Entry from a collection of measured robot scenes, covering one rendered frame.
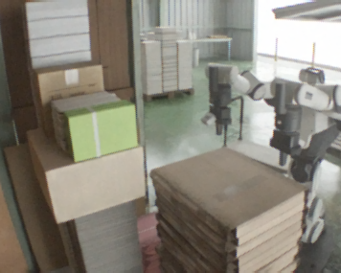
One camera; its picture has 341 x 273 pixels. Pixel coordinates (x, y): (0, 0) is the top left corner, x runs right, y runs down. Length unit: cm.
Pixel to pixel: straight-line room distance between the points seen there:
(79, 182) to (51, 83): 40
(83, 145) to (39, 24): 60
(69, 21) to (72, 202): 76
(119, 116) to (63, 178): 27
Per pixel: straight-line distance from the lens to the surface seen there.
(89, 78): 126
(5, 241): 227
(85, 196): 110
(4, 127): 193
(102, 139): 104
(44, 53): 140
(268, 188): 116
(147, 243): 185
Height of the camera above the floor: 169
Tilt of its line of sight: 22 degrees down
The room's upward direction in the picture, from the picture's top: 1 degrees counter-clockwise
